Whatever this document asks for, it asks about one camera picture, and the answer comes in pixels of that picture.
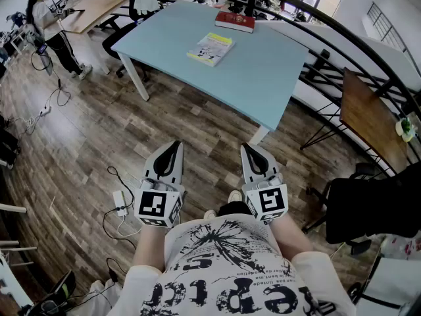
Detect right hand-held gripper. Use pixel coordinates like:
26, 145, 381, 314
240, 144, 289, 225

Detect large white power strip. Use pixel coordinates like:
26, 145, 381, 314
112, 190, 129, 217

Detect light wooden desk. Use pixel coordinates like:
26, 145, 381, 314
60, 0, 130, 75

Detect small potted plant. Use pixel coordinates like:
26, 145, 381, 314
395, 117, 416, 143

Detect person's right forearm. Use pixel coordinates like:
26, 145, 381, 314
268, 214, 314, 261

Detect brown wooden side table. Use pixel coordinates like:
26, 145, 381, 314
299, 66, 409, 174

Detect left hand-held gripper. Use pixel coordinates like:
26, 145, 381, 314
134, 140, 187, 228

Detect black fabric chair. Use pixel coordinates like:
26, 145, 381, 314
301, 162, 421, 256

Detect person's left forearm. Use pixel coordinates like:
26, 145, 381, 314
132, 224, 166, 271

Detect person's black trousers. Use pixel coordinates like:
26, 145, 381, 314
217, 201, 253, 217

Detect red hardcover book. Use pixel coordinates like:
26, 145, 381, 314
214, 11, 257, 34

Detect white printed t-shirt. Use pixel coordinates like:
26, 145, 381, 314
108, 215, 358, 316

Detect white and yellow paperback book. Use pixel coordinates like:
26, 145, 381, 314
186, 32, 236, 68

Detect black floor cable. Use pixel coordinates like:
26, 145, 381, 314
101, 165, 137, 250

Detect black office chair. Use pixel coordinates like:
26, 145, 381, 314
101, 0, 162, 79

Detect thin black looped cable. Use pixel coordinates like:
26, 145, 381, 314
30, 49, 72, 108

